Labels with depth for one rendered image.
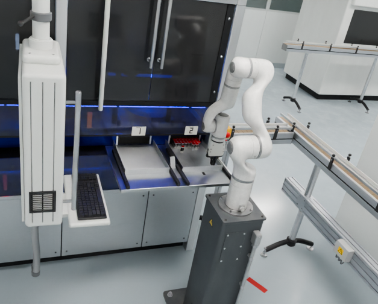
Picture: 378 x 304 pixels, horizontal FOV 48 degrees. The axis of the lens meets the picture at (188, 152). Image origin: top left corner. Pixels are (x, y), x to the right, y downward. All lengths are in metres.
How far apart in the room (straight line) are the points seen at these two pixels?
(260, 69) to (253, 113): 0.21
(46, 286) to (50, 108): 1.46
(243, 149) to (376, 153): 1.64
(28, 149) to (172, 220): 1.43
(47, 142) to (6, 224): 1.03
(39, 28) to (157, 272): 1.85
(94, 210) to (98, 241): 0.82
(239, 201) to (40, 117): 1.07
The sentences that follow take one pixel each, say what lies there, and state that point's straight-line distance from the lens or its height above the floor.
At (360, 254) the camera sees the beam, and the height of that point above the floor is 0.55.
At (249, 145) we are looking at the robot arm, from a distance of 2.07.
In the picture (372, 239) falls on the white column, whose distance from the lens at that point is 3.62.
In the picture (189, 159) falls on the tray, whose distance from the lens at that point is 2.62.
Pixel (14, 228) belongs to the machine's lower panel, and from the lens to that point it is 2.83.
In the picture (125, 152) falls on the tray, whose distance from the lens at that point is 2.59.
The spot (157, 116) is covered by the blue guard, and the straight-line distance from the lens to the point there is 2.55.
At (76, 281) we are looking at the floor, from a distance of 2.98.
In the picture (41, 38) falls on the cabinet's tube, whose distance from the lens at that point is 1.93.
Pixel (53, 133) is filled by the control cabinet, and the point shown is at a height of 1.30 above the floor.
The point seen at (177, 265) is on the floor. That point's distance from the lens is 3.15.
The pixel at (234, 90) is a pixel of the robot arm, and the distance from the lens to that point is 2.30.
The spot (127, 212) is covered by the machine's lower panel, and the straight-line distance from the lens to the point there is 2.87.
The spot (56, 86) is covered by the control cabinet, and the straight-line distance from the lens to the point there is 1.77.
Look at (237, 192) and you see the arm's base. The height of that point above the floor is 0.98.
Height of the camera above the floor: 2.15
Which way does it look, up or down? 28 degrees down
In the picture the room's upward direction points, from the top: 11 degrees clockwise
